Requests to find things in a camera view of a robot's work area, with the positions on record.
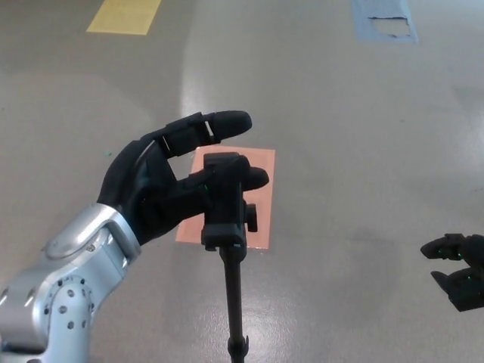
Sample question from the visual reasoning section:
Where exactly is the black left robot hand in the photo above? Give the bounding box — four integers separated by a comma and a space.
96, 110, 271, 247

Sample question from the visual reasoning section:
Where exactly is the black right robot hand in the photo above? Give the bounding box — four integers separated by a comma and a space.
420, 233, 484, 313

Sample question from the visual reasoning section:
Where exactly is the black phone stand tripod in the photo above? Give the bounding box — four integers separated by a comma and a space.
200, 151, 259, 363

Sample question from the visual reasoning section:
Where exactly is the orange floor marking sheet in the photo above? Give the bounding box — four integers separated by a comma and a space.
175, 147, 276, 251

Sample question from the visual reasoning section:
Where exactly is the yellow floor marking sheet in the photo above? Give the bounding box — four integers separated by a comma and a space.
85, 0, 163, 36

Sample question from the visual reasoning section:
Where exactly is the torn blue floor marking sheet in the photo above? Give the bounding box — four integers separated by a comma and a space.
349, 0, 419, 44

